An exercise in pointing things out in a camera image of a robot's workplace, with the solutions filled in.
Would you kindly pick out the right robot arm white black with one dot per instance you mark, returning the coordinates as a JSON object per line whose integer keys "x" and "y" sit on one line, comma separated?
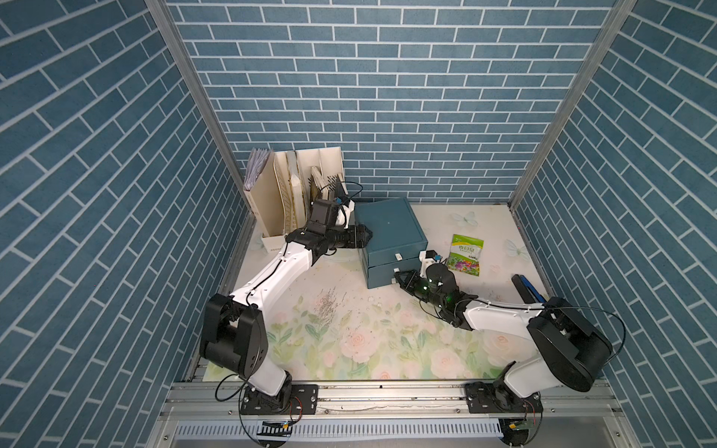
{"x": 566, "y": 348}

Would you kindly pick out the purple folder stack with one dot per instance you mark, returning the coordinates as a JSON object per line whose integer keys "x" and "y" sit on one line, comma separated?
{"x": 257, "y": 160}

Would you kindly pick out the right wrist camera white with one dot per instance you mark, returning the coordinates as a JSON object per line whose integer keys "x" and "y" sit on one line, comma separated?
{"x": 427, "y": 259}

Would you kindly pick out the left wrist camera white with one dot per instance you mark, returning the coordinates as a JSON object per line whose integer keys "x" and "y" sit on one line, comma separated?
{"x": 346, "y": 207}

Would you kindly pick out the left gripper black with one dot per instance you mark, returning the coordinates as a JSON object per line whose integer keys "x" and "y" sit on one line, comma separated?
{"x": 356, "y": 241}

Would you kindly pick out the dark striped notebook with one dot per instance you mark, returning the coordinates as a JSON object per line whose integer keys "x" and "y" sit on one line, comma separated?
{"x": 337, "y": 191}

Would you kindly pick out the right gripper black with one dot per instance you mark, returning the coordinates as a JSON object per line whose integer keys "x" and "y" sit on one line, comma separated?
{"x": 411, "y": 281}

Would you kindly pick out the blue marker pen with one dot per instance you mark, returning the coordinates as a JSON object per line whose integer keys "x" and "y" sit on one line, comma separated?
{"x": 526, "y": 290}

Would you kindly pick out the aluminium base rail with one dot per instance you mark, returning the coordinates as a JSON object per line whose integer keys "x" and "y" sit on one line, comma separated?
{"x": 391, "y": 414}

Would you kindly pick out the green flower seed bag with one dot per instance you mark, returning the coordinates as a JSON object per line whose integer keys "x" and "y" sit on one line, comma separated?
{"x": 465, "y": 253}

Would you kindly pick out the teal drawer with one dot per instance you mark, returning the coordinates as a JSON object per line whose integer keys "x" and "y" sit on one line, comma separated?
{"x": 384, "y": 275}

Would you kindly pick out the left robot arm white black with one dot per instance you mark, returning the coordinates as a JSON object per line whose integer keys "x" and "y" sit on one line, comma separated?
{"x": 234, "y": 334}

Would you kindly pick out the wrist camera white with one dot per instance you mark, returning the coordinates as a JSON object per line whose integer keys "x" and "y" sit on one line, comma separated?
{"x": 346, "y": 207}
{"x": 427, "y": 259}

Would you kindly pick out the white file organizer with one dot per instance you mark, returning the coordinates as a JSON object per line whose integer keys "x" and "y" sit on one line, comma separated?
{"x": 291, "y": 181}

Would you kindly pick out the teal drawer cabinet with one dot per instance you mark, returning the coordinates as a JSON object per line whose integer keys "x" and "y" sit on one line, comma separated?
{"x": 397, "y": 233}

